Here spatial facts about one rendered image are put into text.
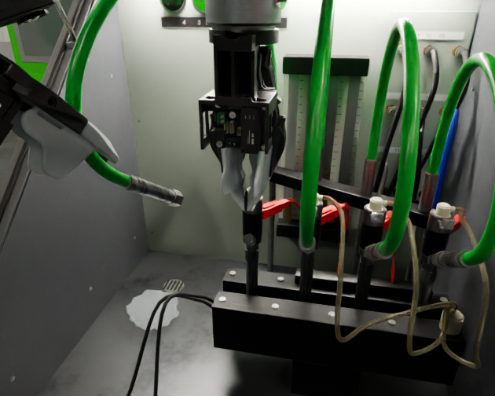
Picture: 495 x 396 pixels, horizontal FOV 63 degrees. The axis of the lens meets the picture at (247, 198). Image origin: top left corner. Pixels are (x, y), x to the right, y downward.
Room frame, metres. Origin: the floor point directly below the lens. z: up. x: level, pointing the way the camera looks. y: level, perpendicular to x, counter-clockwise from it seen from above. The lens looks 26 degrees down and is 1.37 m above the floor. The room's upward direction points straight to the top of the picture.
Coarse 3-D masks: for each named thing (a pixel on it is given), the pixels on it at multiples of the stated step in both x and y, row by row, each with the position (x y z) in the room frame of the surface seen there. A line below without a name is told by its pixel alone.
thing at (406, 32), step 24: (408, 24) 0.43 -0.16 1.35; (408, 48) 0.39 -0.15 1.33; (384, 72) 0.54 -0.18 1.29; (408, 72) 0.36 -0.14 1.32; (384, 96) 0.55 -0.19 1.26; (408, 96) 0.35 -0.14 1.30; (408, 120) 0.33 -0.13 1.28; (408, 144) 0.32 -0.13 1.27; (408, 168) 0.31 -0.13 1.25; (408, 192) 0.30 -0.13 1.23; (408, 216) 0.30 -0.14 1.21; (384, 240) 0.32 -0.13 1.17
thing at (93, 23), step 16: (112, 0) 0.42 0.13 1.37; (96, 16) 0.40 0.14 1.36; (80, 32) 0.39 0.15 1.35; (96, 32) 0.40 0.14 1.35; (80, 48) 0.38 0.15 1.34; (272, 48) 0.66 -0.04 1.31; (80, 64) 0.38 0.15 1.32; (80, 80) 0.38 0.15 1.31; (80, 96) 0.37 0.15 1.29; (80, 112) 0.37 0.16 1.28; (96, 160) 0.38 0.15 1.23; (112, 176) 0.39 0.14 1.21; (128, 176) 0.41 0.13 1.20
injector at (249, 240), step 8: (256, 208) 0.47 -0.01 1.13; (248, 216) 0.47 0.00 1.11; (256, 216) 0.47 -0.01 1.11; (248, 224) 0.47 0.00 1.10; (256, 224) 0.47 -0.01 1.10; (248, 232) 0.47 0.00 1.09; (256, 232) 0.47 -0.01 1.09; (248, 240) 0.45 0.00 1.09; (256, 240) 0.48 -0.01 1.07; (248, 248) 0.48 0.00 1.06; (256, 248) 0.48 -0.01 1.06; (248, 256) 0.48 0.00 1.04; (256, 256) 0.48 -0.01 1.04; (248, 264) 0.48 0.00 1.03; (256, 264) 0.48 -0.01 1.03; (248, 272) 0.48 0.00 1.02; (256, 272) 0.48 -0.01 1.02; (248, 280) 0.48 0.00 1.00; (256, 280) 0.48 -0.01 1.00; (248, 288) 0.48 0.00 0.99; (256, 288) 0.48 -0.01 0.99
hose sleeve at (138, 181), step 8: (136, 176) 0.42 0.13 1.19; (136, 184) 0.41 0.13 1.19; (144, 184) 0.42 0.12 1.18; (152, 184) 0.44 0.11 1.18; (136, 192) 0.42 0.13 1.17; (144, 192) 0.42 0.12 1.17; (152, 192) 0.43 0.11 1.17; (160, 192) 0.44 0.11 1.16; (168, 192) 0.45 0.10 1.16; (160, 200) 0.45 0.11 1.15; (168, 200) 0.45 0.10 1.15
